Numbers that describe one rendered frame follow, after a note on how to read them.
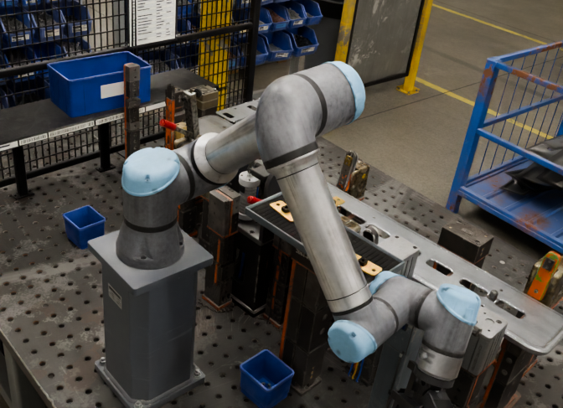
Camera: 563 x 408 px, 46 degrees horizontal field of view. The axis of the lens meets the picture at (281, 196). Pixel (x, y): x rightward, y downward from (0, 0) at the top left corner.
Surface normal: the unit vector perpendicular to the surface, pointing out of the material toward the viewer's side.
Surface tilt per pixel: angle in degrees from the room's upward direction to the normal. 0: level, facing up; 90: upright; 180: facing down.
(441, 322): 66
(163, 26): 90
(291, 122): 50
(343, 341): 90
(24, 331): 0
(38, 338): 0
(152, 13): 90
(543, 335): 0
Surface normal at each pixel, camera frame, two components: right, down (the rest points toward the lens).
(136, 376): -0.10, 0.51
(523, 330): 0.11, -0.85
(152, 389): 0.66, 0.45
